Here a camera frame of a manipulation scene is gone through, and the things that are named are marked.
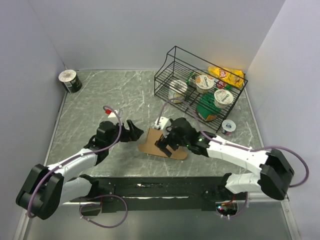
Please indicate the black wire basket rack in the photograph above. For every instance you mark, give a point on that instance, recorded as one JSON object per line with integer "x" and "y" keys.
{"x": 177, "y": 65}

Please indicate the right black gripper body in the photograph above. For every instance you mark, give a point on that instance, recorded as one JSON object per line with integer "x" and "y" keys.
{"x": 180, "y": 141}

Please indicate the yogurt cup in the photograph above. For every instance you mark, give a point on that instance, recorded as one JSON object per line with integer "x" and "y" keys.
{"x": 204, "y": 83}
{"x": 223, "y": 98}

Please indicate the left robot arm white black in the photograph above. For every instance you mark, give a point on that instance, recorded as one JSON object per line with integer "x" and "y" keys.
{"x": 48, "y": 187}

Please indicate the yogurt cup upper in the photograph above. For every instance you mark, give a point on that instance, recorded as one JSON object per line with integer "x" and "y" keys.
{"x": 204, "y": 83}

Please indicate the small blue white cup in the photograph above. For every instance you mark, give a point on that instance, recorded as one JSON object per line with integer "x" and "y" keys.
{"x": 228, "y": 126}

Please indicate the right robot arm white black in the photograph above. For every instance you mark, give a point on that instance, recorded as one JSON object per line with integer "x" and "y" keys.
{"x": 269, "y": 172}

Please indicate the aluminium rail frame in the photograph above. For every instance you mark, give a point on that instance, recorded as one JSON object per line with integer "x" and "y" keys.
{"x": 260, "y": 220}

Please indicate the yogurt cup lower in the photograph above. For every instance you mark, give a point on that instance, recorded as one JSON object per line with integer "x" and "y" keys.
{"x": 223, "y": 98}

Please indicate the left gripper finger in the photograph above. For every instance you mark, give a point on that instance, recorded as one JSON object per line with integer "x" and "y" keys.
{"x": 132, "y": 128}
{"x": 135, "y": 138}

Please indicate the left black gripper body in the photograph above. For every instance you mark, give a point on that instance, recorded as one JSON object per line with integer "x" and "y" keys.
{"x": 125, "y": 136}

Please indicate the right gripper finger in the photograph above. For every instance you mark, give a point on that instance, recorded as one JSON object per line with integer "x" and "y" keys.
{"x": 162, "y": 144}
{"x": 174, "y": 144}

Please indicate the yellow chips bag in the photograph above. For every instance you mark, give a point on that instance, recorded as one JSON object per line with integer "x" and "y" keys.
{"x": 231, "y": 76}

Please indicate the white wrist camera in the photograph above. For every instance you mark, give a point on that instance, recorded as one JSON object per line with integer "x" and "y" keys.
{"x": 161, "y": 123}
{"x": 113, "y": 113}

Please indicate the red green snack packet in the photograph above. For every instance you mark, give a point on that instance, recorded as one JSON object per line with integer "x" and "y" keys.
{"x": 218, "y": 84}

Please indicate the black chip can white lid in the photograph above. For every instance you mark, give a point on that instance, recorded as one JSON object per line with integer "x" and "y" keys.
{"x": 70, "y": 80}

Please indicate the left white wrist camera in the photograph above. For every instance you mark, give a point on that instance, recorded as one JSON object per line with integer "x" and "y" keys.
{"x": 113, "y": 113}

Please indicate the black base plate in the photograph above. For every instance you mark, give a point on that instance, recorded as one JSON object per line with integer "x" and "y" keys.
{"x": 161, "y": 193}

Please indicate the green snack package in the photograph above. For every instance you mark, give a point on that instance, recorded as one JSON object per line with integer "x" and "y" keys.
{"x": 206, "y": 108}

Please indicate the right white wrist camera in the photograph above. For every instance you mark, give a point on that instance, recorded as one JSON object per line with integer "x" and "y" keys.
{"x": 161, "y": 123}

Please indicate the wrapped toilet paper roll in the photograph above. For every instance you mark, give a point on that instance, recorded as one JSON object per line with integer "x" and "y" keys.
{"x": 177, "y": 91}

